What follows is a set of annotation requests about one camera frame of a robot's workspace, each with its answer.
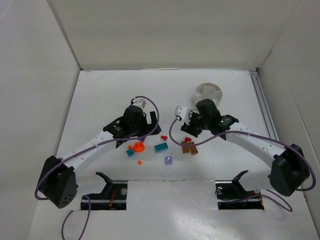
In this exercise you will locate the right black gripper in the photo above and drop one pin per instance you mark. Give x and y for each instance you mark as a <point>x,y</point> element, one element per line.
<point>191,128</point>

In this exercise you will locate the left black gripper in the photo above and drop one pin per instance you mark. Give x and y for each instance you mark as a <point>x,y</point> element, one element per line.
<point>149,127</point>

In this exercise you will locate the red lego slope piece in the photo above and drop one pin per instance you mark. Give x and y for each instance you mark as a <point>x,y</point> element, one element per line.
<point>163,137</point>

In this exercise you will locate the small red lego piece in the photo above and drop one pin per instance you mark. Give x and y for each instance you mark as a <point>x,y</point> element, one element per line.
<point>187,139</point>

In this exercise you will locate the tan lego plate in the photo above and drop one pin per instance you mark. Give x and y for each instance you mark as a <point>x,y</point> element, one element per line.
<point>192,148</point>
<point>185,147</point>

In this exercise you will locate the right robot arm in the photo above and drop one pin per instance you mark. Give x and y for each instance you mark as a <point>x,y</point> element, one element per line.
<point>288,168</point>

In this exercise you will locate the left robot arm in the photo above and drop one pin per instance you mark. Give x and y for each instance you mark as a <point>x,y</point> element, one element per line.
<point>59,181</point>

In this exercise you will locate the white round divided container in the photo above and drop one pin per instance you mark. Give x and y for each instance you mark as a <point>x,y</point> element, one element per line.
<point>209,91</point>

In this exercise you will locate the teal long lego brick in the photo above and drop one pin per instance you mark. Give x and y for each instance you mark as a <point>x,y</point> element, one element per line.
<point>161,147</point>

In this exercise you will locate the orange round lego piece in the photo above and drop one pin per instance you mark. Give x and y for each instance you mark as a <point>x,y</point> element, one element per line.
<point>138,147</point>

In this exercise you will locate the teal small lego brick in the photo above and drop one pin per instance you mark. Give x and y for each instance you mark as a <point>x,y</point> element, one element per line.
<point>130,152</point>

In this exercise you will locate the lavender square lego plate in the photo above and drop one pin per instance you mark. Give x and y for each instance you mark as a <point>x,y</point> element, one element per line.
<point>168,160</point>

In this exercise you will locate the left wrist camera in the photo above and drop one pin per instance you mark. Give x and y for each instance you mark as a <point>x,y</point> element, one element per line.
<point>140,103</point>

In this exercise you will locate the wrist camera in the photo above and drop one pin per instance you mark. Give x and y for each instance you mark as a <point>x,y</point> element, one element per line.
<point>182,114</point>
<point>140,103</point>

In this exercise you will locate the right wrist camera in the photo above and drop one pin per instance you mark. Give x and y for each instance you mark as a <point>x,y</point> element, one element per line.
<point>182,114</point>

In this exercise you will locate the aluminium rail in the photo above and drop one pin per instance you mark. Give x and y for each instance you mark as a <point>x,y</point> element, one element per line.
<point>264,108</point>

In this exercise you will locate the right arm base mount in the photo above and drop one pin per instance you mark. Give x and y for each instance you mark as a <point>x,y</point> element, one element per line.
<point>232,196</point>

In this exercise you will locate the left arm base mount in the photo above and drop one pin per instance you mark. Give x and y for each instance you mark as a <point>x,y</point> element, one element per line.
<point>99,192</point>

